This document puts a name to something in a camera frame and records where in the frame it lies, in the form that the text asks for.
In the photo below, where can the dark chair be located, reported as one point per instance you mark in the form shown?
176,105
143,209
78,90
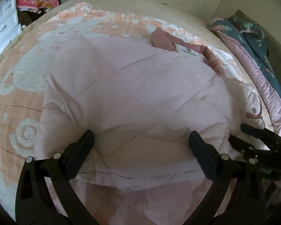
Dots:
28,18

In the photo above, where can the pink printed cloth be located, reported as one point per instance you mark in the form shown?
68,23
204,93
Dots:
41,2

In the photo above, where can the white drawer chest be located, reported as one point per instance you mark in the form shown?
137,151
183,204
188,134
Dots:
4,23

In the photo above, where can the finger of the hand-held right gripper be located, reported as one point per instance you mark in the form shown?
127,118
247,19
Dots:
242,146
260,132

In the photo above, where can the pink quilted jacket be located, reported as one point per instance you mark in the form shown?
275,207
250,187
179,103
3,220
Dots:
142,86

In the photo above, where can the teal floral quilt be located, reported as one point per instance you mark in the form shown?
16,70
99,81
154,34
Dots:
255,63

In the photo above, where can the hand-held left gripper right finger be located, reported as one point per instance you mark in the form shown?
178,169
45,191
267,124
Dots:
202,157

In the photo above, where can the orange checked blanket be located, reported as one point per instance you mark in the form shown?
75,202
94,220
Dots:
14,103

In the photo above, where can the beige bed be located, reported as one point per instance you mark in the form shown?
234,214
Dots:
131,7

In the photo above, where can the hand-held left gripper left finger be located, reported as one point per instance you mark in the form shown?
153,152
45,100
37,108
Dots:
80,155

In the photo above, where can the green padded headboard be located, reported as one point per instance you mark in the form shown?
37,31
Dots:
278,42

